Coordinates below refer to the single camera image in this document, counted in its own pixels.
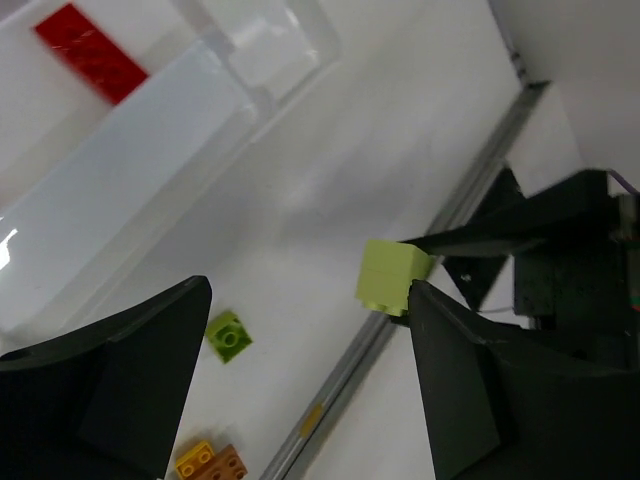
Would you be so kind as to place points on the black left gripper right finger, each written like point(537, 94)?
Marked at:
point(502, 402)

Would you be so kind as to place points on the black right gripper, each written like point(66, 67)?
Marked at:
point(576, 266)

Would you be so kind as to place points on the orange yellow lego cross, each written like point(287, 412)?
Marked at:
point(202, 463)

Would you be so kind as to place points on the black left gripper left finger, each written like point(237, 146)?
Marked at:
point(104, 401)

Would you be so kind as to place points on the dark green lego brick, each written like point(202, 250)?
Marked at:
point(227, 336)

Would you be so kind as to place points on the white divided sorting tray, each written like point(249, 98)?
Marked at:
point(85, 185)

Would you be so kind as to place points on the pale green large lego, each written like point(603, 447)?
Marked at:
point(387, 271)

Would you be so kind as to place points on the red lego with green top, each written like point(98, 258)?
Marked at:
point(87, 51)

